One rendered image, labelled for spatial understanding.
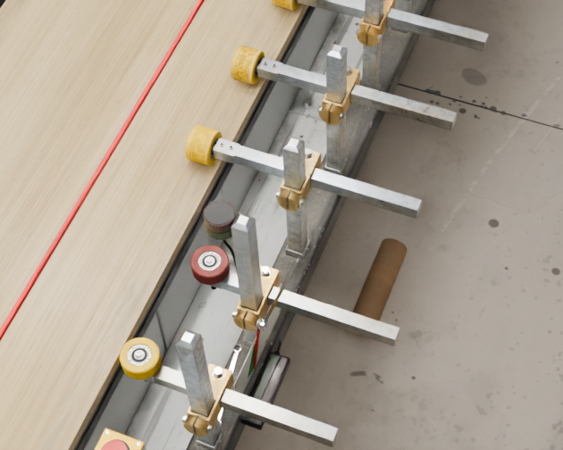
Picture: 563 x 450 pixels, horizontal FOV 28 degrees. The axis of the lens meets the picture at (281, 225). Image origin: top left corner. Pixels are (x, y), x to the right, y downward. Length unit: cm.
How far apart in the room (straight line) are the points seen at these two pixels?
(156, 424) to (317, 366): 84
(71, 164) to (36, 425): 62
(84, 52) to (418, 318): 126
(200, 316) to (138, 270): 30
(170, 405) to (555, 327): 130
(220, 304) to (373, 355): 75
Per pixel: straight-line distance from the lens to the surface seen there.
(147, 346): 226
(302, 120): 291
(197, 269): 233
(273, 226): 272
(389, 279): 329
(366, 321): 231
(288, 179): 234
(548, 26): 406
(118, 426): 245
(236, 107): 259
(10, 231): 247
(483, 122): 374
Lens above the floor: 289
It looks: 56 degrees down
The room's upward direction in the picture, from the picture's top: 4 degrees counter-clockwise
